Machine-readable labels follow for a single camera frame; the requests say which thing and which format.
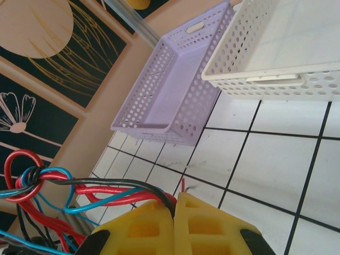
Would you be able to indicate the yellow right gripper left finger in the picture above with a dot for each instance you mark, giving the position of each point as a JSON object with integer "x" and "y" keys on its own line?
{"x": 138, "y": 233}

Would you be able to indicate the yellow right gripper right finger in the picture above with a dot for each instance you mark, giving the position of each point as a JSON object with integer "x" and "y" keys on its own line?
{"x": 212, "y": 233}

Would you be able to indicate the purple perforated plastic basket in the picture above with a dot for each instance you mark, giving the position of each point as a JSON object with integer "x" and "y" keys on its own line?
{"x": 170, "y": 87}

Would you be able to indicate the large white perforated basket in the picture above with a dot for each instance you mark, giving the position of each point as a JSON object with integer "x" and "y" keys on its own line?
{"x": 279, "y": 34}

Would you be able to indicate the beige circle gold lines panel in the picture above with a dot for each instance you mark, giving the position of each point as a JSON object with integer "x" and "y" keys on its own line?
{"x": 34, "y": 26}

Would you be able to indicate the single pink flower wall panel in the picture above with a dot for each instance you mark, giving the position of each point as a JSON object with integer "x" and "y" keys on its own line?
{"x": 40, "y": 125}

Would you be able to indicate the aluminium corner post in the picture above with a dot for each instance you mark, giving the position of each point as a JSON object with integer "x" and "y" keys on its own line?
{"x": 138, "y": 21}

